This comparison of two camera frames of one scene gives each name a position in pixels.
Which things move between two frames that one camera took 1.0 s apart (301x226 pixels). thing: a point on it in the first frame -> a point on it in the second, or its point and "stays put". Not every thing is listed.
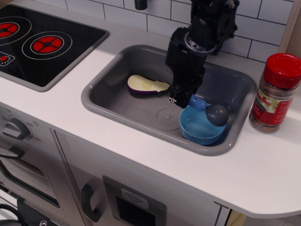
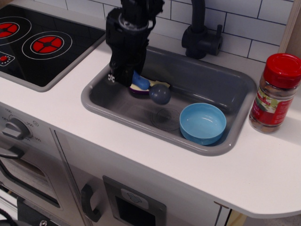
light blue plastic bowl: [196, 127] stays put
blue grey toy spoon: [216, 115] -> [159, 93]
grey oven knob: [16, 128] stays put
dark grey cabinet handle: [86, 194] stays put
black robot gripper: [187, 67] -> [127, 48]
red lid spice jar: [277, 93] stays put
